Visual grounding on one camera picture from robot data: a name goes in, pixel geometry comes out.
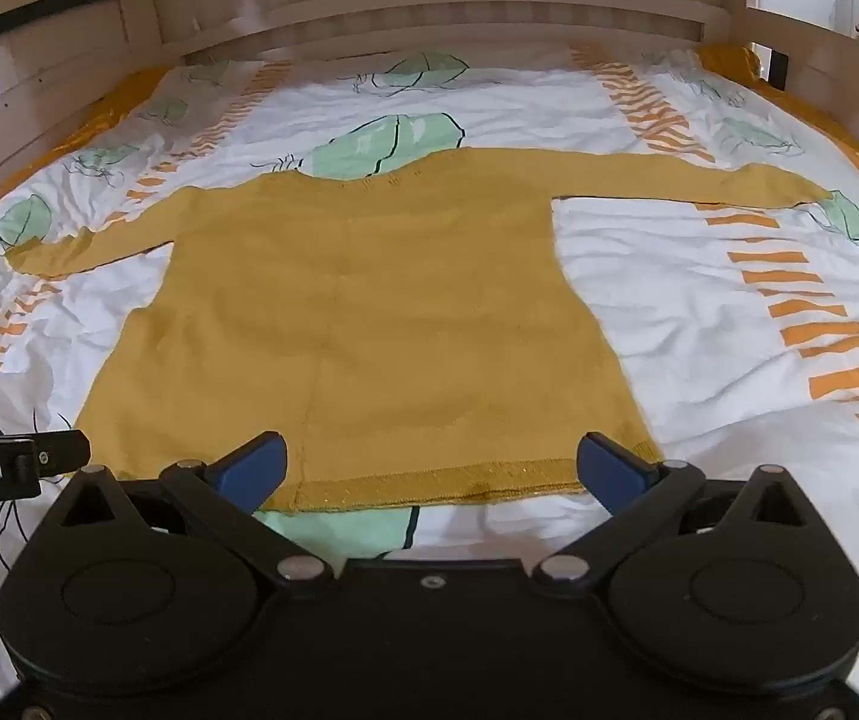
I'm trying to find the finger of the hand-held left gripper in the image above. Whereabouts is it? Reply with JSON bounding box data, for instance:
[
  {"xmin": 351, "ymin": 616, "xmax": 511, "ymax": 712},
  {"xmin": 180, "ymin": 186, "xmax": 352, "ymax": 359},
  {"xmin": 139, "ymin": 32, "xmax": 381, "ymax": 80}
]
[{"xmin": 31, "ymin": 430, "xmax": 91, "ymax": 478}]

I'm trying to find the thin black cable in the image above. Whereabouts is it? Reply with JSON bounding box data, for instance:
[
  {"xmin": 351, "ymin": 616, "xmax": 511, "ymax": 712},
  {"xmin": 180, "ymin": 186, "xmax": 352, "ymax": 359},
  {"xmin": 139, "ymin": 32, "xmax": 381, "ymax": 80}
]
[{"xmin": 0, "ymin": 496, "xmax": 34, "ymax": 597}]

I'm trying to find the yellow knit sweater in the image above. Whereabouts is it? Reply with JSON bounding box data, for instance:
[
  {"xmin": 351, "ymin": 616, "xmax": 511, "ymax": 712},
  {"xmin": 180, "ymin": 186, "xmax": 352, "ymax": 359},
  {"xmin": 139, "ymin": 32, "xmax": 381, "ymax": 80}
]
[{"xmin": 7, "ymin": 148, "xmax": 830, "ymax": 515}]

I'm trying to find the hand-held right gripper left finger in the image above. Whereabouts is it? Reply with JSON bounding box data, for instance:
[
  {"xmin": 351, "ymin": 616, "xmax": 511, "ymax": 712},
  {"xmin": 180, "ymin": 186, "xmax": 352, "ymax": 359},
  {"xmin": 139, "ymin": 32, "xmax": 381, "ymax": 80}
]
[{"xmin": 46, "ymin": 431, "xmax": 336, "ymax": 590}]

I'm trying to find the black foam strip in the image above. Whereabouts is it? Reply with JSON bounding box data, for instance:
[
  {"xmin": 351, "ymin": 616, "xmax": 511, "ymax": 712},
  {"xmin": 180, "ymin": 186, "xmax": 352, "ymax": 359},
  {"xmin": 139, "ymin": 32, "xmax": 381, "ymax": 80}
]
[{"xmin": 0, "ymin": 0, "xmax": 124, "ymax": 61}]

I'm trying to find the white leaf printed duvet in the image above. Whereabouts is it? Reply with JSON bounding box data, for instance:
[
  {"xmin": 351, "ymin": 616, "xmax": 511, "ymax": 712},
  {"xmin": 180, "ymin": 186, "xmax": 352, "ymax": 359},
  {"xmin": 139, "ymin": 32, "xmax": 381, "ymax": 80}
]
[{"xmin": 0, "ymin": 41, "xmax": 859, "ymax": 691}]

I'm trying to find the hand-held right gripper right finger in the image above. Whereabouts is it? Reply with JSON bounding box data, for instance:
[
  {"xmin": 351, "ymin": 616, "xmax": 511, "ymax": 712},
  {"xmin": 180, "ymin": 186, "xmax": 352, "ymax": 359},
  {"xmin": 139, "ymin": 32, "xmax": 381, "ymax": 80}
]
[{"xmin": 530, "ymin": 431, "xmax": 816, "ymax": 590}]

